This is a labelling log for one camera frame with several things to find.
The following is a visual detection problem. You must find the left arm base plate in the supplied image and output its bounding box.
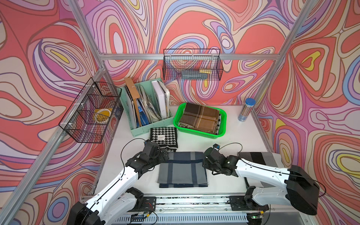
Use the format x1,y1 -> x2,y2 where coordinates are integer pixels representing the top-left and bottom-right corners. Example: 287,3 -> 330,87
131,196 -> 157,212

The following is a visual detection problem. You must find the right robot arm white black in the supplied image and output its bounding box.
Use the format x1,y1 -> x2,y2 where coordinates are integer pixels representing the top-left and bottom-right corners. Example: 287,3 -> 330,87
202,144 -> 320,215

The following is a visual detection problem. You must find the grey navy striped scarf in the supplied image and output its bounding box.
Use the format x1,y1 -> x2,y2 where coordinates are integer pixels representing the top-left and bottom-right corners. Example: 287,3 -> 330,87
157,151 -> 208,188

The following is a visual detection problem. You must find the aluminium rail front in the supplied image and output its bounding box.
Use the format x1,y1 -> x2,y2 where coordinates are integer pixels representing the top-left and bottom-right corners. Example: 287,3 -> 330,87
112,195 -> 316,225

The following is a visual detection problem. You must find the white binder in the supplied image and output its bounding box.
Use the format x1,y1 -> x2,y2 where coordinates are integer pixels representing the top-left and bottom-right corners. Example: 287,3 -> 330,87
151,80 -> 170,119

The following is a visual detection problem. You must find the black wire basket back wall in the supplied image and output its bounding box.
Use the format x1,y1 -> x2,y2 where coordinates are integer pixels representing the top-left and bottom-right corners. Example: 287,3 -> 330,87
163,48 -> 224,81

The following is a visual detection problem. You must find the yellow tape roll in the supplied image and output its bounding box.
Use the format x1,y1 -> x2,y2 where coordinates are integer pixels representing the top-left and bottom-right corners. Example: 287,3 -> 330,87
93,108 -> 112,124

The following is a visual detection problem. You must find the clear tube with blue cap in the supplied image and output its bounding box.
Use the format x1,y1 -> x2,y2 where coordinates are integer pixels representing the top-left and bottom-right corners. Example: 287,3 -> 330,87
238,98 -> 256,122

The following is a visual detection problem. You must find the houndstooth black white scarf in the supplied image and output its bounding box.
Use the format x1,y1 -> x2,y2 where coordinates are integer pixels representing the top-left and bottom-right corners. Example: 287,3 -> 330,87
150,127 -> 178,152

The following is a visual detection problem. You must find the black wire basket wall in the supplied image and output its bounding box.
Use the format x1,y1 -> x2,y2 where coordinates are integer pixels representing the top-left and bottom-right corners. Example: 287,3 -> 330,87
59,78 -> 122,143
163,48 -> 224,81

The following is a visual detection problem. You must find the smiley checkered white black scarf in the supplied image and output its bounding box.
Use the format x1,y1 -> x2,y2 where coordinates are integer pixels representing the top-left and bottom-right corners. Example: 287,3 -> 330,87
214,114 -> 221,135

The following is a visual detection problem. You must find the mint green file organizer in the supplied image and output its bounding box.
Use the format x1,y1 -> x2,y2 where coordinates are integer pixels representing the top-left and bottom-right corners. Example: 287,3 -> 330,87
120,78 -> 174,137

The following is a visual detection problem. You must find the brown plaid scarf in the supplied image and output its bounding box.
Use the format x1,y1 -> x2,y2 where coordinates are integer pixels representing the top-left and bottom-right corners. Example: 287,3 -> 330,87
178,103 -> 220,135

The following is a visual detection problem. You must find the brown cardboard folder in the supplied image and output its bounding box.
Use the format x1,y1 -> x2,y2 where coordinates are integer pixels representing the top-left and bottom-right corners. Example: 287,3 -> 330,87
124,77 -> 142,127

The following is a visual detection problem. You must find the black wire basket left wall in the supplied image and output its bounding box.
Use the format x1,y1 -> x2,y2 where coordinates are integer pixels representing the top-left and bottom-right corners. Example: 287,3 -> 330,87
59,78 -> 122,143

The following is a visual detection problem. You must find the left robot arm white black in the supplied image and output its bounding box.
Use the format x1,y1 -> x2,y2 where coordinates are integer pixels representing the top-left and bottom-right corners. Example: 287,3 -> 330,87
67,140 -> 169,225

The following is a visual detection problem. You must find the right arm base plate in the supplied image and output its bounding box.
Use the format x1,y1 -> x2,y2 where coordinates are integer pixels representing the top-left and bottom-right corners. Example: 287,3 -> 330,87
227,196 -> 269,212

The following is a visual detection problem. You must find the green plastic basket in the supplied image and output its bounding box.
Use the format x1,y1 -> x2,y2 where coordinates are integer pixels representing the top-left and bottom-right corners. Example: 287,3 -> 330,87
173,103 -> 227,139

